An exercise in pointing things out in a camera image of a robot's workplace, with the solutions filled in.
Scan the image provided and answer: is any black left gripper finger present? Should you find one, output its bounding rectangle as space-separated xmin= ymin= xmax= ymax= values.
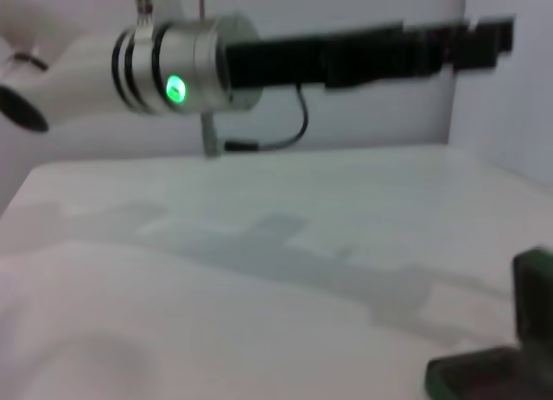
xmin=448 ymin=13 xmax=518 ymax=69

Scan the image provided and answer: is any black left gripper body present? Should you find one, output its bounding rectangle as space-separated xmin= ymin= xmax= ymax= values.
xmin=224 ymin=22 xmax=451 ymax=92

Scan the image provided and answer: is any green glasses case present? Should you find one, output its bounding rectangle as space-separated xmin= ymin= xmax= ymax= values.
xmin=425 ymin=246 xmax=553 ymax=400

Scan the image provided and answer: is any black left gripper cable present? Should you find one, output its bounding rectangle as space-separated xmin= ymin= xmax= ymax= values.
xmin=200 ymin=83 xmax=310 ymax=159

